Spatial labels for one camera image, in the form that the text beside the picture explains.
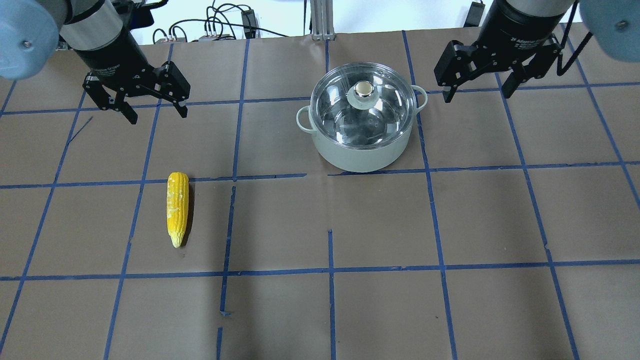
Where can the usb hub strip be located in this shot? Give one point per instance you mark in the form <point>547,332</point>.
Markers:
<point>214,36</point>

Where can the aluminium frame post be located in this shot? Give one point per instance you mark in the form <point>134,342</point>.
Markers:
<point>322,20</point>

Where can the pale green steel pot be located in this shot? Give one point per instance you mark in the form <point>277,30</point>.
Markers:
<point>349,160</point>

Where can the black power adapter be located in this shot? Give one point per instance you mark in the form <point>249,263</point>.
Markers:
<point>249,23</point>

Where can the yellow corn cob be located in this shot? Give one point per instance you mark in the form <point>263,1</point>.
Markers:
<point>177,207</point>

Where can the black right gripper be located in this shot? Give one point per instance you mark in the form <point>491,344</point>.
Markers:
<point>520,26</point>

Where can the glass pot lid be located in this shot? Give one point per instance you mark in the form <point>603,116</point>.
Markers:
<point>364,106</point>

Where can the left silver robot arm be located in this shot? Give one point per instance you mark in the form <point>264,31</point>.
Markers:
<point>99,32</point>

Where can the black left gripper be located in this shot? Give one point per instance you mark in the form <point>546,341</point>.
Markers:
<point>111,54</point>

